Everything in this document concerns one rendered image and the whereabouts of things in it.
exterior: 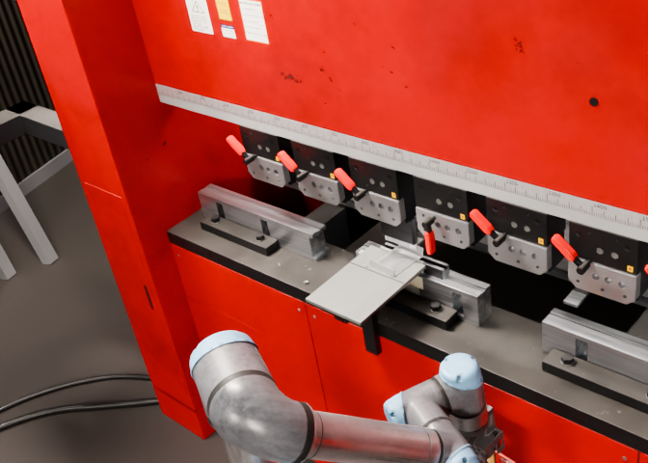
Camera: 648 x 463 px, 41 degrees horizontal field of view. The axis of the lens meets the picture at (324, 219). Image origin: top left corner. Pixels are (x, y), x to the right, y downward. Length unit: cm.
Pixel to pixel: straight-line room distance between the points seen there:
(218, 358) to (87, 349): 253
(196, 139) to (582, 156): 142
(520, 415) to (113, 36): 149
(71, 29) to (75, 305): 198
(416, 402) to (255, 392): 39
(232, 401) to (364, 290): 89
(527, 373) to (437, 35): 80
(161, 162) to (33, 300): 177
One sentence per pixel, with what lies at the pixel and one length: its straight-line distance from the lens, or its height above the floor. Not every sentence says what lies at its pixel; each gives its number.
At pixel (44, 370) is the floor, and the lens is 390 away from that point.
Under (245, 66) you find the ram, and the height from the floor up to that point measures 147.
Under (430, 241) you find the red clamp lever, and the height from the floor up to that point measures 114.
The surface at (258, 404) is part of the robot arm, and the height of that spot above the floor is 140.
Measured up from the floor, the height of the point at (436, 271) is 99.
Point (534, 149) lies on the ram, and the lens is 180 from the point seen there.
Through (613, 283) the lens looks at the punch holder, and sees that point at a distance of 188.
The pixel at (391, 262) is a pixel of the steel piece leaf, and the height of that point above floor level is 100.
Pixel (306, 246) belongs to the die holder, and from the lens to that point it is 250.
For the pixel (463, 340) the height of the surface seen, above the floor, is 87.
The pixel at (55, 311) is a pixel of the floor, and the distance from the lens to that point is 422.
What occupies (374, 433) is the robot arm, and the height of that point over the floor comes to 127.
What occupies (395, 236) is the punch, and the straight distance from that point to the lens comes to 224.
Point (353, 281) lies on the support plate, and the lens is 220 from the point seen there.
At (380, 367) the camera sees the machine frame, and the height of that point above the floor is 71.
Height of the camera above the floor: 231
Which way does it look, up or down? 32 degrees down
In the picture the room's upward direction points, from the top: 10 degrees counter-clockwise
